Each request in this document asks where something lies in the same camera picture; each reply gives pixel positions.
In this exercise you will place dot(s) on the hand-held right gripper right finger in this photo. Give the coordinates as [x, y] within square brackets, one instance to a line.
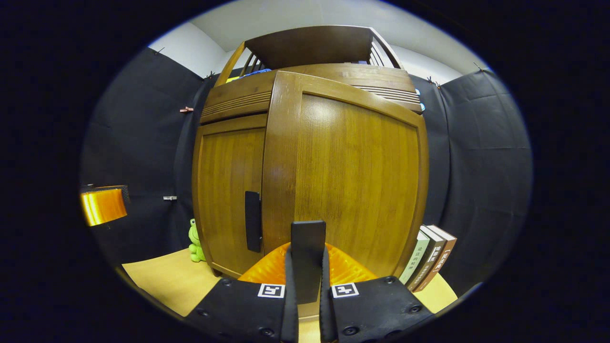
[325, 309]

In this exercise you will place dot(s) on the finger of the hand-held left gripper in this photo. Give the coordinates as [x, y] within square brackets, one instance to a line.
[102, 207]

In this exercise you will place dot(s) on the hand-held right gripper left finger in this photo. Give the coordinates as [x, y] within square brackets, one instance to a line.
[289, 305]

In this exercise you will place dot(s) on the wooden shoe cabinet door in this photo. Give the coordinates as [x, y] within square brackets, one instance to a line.
[352, 181]
[224, 190]

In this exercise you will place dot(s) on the wooden double-door shoe cabinet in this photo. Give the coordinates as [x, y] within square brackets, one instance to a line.
[310, 45]

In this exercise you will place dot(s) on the wooden cabinet drawer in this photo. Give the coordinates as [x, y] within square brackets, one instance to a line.
[228, 102]

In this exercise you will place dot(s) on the green frog toy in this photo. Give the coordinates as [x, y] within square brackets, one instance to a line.
[195, 243]

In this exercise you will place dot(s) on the pale green book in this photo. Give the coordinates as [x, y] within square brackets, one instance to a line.
[414, 259]

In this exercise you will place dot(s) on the dark brown book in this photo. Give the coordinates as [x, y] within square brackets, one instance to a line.
[431, 259]

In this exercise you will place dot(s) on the reddish brown book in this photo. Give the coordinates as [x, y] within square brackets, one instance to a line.
[445, 252]

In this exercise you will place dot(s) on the blue cloth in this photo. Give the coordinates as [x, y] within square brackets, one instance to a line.
[258, 72]

